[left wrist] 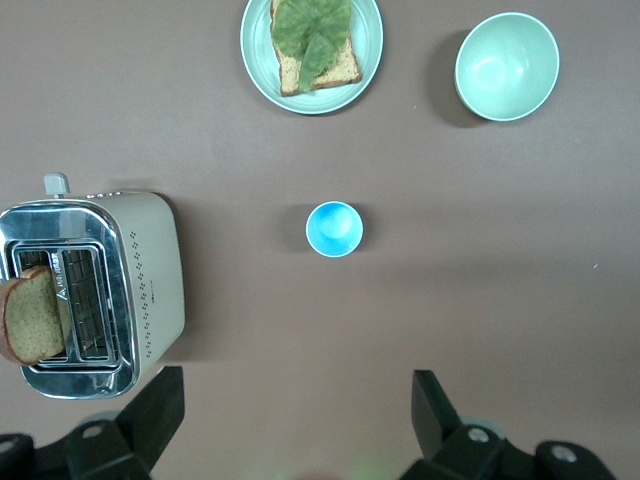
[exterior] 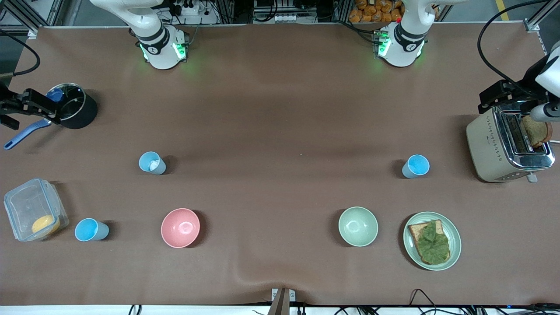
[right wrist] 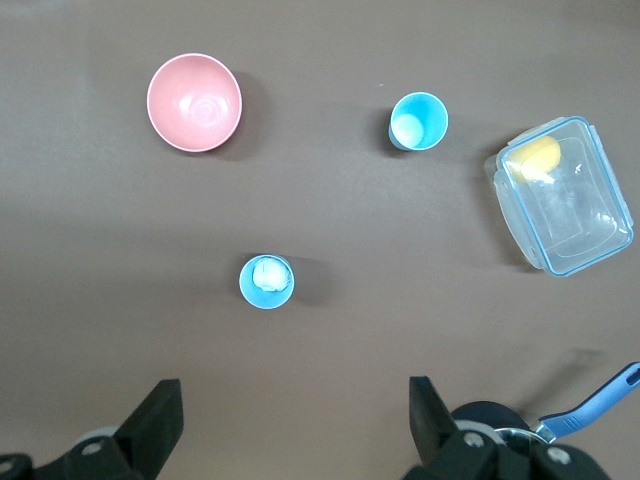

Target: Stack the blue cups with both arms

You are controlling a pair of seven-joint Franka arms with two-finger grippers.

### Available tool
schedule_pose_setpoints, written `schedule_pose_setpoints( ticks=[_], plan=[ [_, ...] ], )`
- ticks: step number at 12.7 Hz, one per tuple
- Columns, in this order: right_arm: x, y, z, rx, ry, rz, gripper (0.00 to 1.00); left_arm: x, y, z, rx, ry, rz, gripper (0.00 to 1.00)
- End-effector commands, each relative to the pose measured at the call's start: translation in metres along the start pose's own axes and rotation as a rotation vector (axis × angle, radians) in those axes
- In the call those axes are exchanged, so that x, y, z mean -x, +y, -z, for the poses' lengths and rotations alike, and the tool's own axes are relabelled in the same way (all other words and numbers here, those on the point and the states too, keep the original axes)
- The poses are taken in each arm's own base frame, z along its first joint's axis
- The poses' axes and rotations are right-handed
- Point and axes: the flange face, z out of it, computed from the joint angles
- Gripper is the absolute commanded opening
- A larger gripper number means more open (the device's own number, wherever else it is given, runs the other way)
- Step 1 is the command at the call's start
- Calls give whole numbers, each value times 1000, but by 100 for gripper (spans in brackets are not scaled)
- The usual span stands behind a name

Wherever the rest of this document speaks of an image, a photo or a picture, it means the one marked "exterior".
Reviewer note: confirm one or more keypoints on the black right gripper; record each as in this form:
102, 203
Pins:
6, 106

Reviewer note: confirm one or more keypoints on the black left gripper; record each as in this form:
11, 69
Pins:
519, 89

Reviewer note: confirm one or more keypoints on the blue cup with tissue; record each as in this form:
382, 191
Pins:
159, 168

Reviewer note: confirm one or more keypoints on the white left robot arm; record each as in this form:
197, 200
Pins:
402, 48

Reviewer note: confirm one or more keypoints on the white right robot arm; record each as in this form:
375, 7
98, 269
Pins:
162, 52

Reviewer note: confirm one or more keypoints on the beige and chrome toaster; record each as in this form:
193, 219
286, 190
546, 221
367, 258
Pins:
485, 148

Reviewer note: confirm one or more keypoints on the brown toast slice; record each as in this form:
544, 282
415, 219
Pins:
536, 131

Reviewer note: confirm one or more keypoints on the clear plastic food container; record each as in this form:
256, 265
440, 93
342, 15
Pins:
26, 205

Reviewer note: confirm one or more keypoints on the yellow round food piece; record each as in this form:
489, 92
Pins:
45, 224

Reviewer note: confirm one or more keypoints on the white crumpled tissue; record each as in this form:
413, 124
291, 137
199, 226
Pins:
154, 165

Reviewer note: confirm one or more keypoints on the green plate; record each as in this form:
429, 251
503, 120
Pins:
455, 238

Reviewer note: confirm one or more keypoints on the bag of orange buns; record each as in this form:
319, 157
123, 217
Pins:
376, 11

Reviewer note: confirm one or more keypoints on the bread slice under lettuce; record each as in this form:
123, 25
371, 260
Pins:
414, 229

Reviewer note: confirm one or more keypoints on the green lettuce leaf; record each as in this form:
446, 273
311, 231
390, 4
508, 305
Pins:
433, 245

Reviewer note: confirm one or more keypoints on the white power strip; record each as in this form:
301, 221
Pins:
285, 18
192, 8

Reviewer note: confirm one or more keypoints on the pink bowl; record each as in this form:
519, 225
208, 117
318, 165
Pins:
180, 227

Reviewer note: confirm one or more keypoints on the green bowl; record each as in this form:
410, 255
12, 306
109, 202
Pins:
358, 226

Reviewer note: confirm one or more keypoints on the brown table cloth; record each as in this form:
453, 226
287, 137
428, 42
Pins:
280, 96

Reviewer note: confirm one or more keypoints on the aluminium frame profile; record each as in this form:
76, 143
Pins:
26, 17
532, 25

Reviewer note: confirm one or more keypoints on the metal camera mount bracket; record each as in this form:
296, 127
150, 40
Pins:
282, 302

